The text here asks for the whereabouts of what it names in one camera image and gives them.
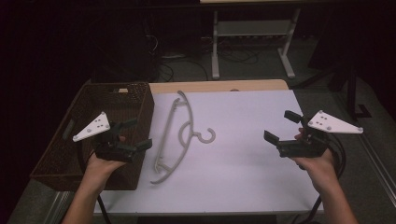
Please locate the black floor stand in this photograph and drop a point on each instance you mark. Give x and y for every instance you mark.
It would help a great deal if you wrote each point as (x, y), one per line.
(352, 93)

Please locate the white metal stand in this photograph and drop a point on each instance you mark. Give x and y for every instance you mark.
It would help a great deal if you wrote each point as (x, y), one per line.
(214, 62)

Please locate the person's left hand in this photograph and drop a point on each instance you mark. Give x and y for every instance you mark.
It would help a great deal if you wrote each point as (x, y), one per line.
(99, 169)

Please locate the grey plastic clothes hanger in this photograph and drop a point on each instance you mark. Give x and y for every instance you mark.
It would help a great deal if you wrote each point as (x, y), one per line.
(188, 124)

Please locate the brown wicker basket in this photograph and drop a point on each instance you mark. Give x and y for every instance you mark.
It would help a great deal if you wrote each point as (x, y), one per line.
(93, 99)

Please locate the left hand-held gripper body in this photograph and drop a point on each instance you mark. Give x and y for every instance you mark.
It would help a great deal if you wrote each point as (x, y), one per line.
(93, 128)

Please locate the metal floor rail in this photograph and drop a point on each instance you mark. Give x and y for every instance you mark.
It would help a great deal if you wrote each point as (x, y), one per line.
(378, 168)

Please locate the small white tag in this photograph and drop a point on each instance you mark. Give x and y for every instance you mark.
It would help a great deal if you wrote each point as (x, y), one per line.
(122, 90)

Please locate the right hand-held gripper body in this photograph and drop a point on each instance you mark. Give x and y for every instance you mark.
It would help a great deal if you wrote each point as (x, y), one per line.
(333, 123)

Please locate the white table mat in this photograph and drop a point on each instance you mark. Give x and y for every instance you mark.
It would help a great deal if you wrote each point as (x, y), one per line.
(243, 149)

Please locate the person's right hand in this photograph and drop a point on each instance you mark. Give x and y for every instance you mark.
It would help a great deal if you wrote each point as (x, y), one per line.
(320, 171)

